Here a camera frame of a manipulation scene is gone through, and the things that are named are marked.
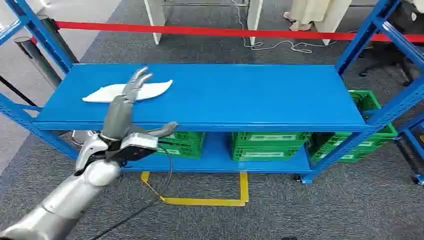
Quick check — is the red barrier belt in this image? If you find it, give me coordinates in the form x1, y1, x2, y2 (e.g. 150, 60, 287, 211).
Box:
31, 20, 424, 45

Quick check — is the white floor cable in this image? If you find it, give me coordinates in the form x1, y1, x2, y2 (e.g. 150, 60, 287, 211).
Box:
230, 0, 338, 55

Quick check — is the person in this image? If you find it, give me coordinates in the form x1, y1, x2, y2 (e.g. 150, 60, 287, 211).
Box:
282, 0, 333, 33

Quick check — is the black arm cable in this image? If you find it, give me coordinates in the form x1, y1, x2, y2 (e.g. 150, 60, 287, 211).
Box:
90, 142, 174, 240

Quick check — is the white table frame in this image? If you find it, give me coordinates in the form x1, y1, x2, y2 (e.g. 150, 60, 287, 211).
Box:
144, 0, 353, 47

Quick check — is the black office chair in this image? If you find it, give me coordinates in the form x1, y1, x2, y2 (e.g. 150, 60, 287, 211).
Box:
358, 0, 424, 88

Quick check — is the thin black rod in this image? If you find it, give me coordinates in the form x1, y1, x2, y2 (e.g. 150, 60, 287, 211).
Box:
0, 75, 38, 108

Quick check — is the black stanchion post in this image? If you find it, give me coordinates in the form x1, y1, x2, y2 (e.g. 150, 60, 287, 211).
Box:
13, 36, 63, 89
38, 14, 79, 66

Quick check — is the green plastic crate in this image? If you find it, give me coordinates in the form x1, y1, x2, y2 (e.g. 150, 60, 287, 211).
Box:
307, 90, 399, 164
230, 131, 313, 163
154, 131, 206, 160

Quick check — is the blue metal shelf rack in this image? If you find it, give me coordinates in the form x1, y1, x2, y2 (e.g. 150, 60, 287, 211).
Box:
395, 114, 424, 186
0, 0, 424, 185

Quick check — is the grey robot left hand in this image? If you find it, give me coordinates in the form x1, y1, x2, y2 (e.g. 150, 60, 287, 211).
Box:
100, 67, 179, 142

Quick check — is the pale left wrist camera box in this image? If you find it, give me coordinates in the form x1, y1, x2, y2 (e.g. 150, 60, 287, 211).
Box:
119, 132, 160, 163

